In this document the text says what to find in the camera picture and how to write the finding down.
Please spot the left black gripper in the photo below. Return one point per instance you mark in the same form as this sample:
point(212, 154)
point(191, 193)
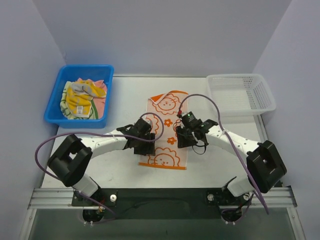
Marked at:
point(144, 148)

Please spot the pink towel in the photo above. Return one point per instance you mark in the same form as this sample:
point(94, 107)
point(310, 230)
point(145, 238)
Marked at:
point(90, 103)

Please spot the white perforated plastic basket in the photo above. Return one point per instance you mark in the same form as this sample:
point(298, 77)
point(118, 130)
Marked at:
point(240, 94)

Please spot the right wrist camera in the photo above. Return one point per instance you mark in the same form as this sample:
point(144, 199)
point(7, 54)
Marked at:
point(190, 121)

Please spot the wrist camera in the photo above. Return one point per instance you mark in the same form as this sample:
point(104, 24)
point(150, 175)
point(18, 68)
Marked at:
point(149, 122)
point(190, 121)

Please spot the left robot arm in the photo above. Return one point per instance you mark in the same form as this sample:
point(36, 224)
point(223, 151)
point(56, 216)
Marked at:
point(71, 159)

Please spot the blue plastic bin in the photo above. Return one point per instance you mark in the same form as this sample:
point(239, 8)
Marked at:
point(72, 72)

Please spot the yellow patterned towel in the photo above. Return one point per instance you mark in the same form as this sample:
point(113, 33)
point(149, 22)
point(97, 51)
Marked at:
point(68, 99)

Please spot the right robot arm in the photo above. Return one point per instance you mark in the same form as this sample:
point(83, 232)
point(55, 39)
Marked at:
point(261, 161)

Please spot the orange lion print towel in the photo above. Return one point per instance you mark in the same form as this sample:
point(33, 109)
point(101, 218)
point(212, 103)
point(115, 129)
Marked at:
point(162, 114)

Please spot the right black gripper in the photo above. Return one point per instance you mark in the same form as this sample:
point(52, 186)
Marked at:
point(183, 141)

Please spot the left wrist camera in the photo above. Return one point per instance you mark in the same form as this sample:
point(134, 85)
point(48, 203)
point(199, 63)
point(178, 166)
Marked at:
point(149, 122)

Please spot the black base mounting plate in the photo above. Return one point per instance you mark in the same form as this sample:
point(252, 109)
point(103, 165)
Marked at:
point(165, 210)

